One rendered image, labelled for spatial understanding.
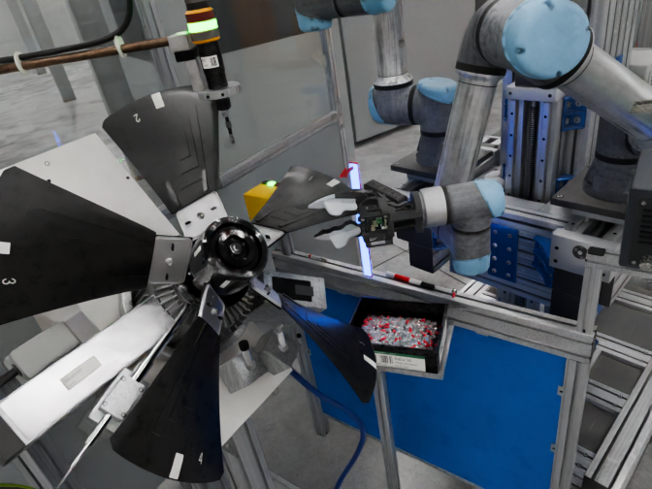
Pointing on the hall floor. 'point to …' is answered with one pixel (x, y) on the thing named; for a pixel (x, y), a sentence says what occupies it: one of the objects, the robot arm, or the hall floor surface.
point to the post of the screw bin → (386, 430)
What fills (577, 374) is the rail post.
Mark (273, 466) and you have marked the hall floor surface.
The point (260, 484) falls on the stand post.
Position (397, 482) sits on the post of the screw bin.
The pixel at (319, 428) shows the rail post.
